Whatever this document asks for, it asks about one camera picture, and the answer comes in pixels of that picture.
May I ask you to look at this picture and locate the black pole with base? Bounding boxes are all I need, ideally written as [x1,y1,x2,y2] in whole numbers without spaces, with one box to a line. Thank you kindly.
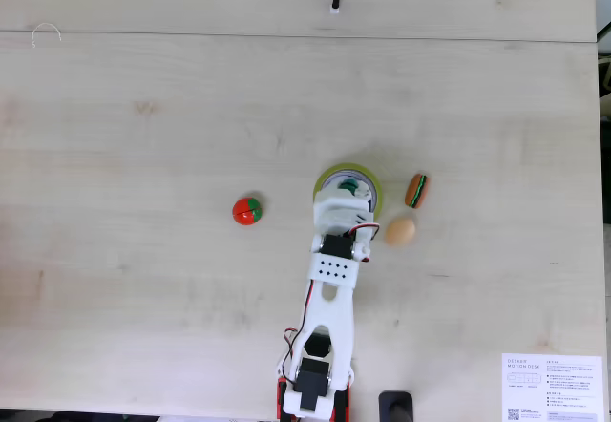
[378,390,414,422]

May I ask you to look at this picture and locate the red toy tomato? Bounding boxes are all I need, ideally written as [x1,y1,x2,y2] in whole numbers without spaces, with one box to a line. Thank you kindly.
[232,194,264,227]

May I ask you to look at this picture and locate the toy hamburger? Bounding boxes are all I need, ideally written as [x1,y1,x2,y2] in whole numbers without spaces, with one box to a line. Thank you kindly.
[404,172,431,210]

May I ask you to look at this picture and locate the clear packing tape roll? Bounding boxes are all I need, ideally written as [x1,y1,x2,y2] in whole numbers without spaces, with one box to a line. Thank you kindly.
[312,162,385,219]

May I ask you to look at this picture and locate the beige toy egg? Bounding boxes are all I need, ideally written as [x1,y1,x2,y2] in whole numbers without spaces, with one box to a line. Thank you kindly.
[384,216,417,246]

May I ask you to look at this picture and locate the red table clamp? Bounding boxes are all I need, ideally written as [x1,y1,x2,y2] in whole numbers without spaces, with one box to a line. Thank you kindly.
[333,384,352,422]
[276,377,288,421]

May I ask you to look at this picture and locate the white printed paper sheet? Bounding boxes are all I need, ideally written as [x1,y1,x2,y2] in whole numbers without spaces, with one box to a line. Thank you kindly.
[500,353,603,422]

